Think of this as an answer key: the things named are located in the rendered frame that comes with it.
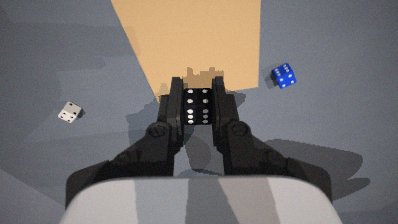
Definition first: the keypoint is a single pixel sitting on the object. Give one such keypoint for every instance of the white die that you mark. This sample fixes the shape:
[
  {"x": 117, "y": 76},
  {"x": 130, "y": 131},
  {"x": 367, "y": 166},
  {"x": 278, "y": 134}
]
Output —
[{"x": 69, "y": 112}]

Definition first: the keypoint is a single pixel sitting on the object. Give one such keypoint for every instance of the tan flat mat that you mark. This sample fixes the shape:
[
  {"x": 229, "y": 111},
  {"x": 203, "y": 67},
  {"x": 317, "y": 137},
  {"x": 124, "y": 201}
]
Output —
[{"x": 195, "y": 40}]

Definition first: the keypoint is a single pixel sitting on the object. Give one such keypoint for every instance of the blue die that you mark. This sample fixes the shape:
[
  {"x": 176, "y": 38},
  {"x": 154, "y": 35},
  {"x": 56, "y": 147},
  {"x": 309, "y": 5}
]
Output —
[{"x": 284, "y": 75}]

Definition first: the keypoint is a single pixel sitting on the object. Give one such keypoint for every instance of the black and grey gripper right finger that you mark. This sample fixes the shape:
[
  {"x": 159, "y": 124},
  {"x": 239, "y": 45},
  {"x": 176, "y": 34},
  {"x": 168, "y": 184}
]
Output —
[{"x": 244, "y": 154}]

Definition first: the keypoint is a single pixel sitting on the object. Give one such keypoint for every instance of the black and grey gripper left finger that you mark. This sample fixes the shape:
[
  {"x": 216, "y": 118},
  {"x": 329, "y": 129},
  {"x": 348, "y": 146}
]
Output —
[{"x": 152, "y": 155}]

